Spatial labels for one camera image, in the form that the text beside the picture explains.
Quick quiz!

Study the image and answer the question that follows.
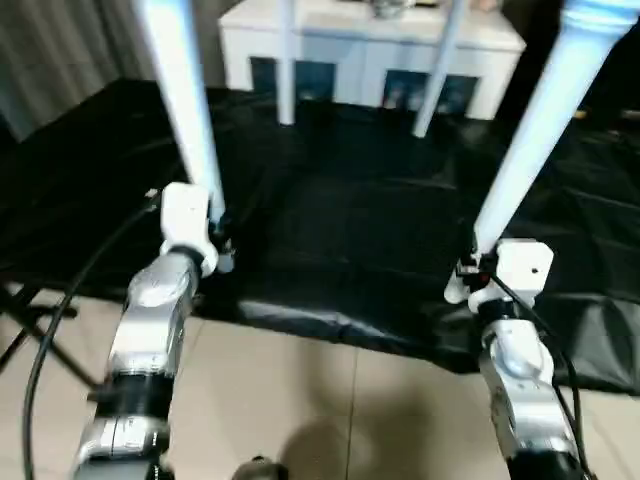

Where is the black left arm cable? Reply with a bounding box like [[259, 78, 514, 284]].
[[22, 189, 166, 480]]

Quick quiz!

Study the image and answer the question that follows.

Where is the black and white bundle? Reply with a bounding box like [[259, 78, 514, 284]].
[[372, 0, 406, 19]]

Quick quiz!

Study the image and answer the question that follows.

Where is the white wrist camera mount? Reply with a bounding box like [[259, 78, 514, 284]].
[[158, 182, 220, 275], [444, 238, 555, 314]]

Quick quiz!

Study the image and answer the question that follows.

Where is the grey-green curtain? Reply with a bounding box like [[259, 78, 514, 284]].
[[0, 0, 226, 144]]

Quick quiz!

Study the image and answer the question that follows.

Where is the black tripod stand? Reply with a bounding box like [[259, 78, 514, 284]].
[[0, 279, 106, 396]]

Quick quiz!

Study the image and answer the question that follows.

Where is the black mat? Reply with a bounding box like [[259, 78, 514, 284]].
[[0, 77, 640, 396]]

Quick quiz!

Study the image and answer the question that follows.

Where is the white cabinet with glass doors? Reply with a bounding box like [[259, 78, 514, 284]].
[[218, 0, 527, 120]]

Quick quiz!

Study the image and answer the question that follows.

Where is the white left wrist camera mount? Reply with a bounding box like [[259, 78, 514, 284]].
[[158, 182, 220, 275]]

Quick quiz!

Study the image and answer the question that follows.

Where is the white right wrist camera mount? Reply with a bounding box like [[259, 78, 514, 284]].
[[444, 238, 555, 314]]

